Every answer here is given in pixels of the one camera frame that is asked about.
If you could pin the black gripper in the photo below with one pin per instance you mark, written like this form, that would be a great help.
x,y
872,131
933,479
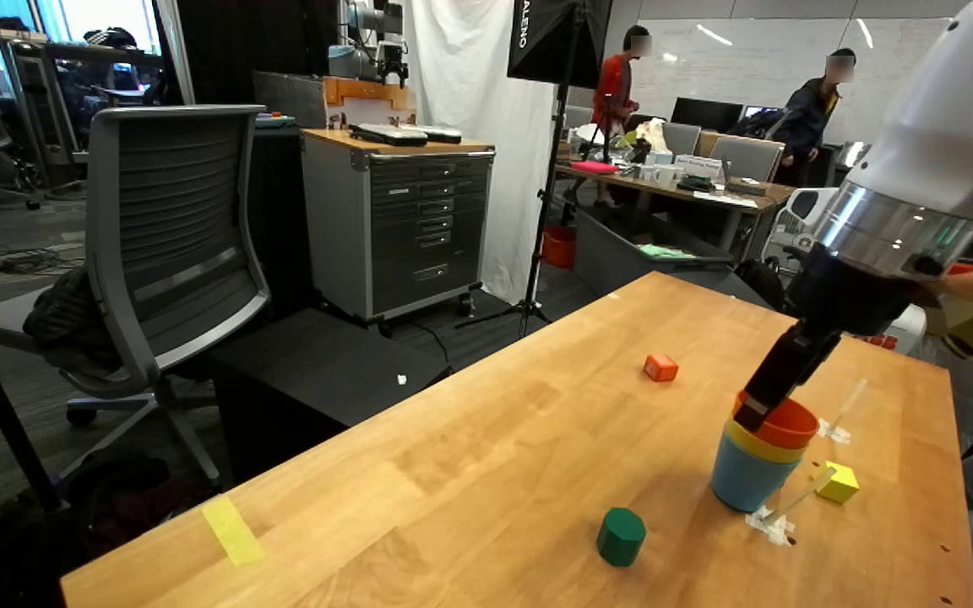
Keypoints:
x,y
860,296

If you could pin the orange plastic cup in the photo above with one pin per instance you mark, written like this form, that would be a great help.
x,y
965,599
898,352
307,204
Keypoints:
x,y
791,432

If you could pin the yellow plastic cup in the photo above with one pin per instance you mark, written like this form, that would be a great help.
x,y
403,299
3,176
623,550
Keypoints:
x,y
753,445

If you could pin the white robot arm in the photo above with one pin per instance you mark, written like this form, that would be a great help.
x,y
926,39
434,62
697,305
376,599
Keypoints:
x,y
948,112

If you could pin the blue plastic cup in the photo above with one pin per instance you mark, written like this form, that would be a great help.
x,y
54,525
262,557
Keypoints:
x,y
747,486

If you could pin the yellow cube block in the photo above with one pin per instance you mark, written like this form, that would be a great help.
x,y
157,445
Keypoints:
x,y
835,486

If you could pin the red cube block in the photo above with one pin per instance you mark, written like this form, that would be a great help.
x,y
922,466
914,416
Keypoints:
x,y
659,368

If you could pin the cluttered background desk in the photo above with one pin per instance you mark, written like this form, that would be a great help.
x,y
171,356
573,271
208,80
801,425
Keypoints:
x,y
668,186

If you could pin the person in black jacket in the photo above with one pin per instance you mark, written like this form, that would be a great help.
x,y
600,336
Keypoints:
x,y
813,112

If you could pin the red bucket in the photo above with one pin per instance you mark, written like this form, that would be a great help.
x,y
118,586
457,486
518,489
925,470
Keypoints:
x,y
559,248

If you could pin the black light stand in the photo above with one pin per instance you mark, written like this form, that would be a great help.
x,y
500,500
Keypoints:
x,y
545,204

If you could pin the person in red shirt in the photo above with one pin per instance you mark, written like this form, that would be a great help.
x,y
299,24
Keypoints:
x,y
616,90

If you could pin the black softbox light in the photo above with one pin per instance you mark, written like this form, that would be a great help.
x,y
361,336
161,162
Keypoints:
x,y
559,39

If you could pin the grey drawer cabinet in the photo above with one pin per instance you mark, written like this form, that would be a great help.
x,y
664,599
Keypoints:
x,y
398,225

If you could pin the white curtain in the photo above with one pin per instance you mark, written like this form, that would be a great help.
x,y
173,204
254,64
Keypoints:
x,y
466,80

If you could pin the flat devices on cabinet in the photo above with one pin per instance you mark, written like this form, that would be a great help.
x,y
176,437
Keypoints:
x,y
398,132

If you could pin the black low platform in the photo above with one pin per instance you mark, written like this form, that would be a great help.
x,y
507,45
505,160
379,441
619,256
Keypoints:
x,y
320,358

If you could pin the orange and white box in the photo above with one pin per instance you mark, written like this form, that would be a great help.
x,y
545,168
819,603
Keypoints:
x,y
362,101

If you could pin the yellow tape strip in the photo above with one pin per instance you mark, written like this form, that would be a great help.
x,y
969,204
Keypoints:
x,y
235,531

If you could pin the grey mesh office chair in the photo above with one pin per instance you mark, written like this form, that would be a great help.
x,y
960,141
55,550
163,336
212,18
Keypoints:
x,y
171,225

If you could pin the dark backpack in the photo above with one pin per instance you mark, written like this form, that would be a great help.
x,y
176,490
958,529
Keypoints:
x,y
65,321

